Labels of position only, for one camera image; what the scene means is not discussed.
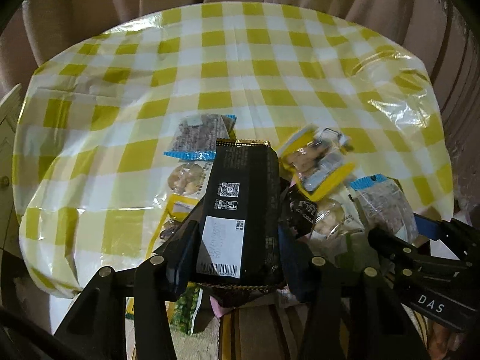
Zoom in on black snack bar packet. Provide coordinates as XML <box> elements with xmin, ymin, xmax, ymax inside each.
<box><xmin>196</xmin><ymin>140</ymin><xmax>283</xmax><ymax>289</ymax></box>

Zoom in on blue-edged clear snack packet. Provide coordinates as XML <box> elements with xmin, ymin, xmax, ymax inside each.
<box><xmin>163</xmin><ymin>114</ymin><xmax>237</xmax><ymax>161</ymax></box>

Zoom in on green pea snack packet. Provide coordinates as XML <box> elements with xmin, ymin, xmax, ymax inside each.
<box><xmin>165</xmin><ymin>283</ymin><xmax>203</xmax><ymax>336</ymax></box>

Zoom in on white biscuit packet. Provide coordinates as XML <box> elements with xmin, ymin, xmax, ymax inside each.
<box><xmin>311</xmin><ymin>197</ymin><xmax>365</xmax><ymax>241</ymax></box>

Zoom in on yellow packet on left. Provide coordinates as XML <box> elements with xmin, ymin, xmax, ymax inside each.
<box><xmin>146</xmin><ymin>194</ymin><xmax>199</xmax><ymax>258</ymax></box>

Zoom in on small black snack packet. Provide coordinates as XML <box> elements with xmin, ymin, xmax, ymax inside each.
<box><xmin>280</xmin><ymin>186</ymin><xmax>317</xmax><ymax>239</ymax></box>

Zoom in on white round-cookie packet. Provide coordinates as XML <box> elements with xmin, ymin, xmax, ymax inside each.
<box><xmin>168</xmin><ymin>161</ymin><xmax>212</xmax><ymax>198</ymax></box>

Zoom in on yellow-edged clear snack packet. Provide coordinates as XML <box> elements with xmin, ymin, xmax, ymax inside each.
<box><xmin>277</xmin><ymin>124</ymin><xmax>356</xmax><ymax>202</ymax></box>

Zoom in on yellow checkered tablecloth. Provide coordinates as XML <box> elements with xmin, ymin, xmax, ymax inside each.
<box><xmin>11</xmin><ymin>1</ymin><xmax>455</xmax><ymax>300</ymax></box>

